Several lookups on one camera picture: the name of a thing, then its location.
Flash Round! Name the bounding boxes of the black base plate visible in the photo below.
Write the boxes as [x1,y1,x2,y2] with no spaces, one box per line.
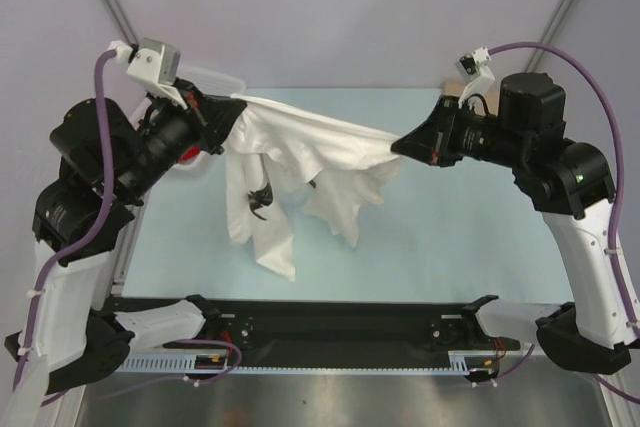
[99,296,531,371]

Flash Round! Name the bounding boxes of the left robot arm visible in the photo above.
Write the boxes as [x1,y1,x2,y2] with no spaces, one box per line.
[5,80,247,402]

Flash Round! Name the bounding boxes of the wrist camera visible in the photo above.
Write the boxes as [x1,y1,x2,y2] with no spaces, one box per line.
[109,38,187,109]
[457,47,495,107]

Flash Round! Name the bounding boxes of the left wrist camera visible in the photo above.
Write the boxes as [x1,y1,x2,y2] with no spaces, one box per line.
[109,38,187,109]

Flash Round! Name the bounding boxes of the white t shirt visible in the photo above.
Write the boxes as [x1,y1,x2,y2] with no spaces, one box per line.
[223,96,401,281]

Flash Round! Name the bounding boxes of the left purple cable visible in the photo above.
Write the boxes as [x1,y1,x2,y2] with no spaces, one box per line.
[12,49,244,406]

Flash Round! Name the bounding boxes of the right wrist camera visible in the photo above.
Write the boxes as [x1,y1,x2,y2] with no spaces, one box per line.
[457,47,495,107]

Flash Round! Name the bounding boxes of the white plastic basket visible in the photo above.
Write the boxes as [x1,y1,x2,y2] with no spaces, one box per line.
[172,65,246,177]

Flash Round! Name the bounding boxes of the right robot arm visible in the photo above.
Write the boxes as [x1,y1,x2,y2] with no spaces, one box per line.
[391,73,639,375]

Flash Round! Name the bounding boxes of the folded tan t shirt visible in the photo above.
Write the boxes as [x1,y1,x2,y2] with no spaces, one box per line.
[441,81,466,97]

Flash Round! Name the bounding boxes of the red t shirt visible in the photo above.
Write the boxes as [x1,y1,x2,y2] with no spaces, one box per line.
[179,147,200,165]

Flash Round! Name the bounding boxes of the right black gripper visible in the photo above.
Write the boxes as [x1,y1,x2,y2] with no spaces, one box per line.
[394,94,531,169]

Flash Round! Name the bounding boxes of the white slotted cable duct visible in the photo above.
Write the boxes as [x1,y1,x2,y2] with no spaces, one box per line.
[117,353,494,376]

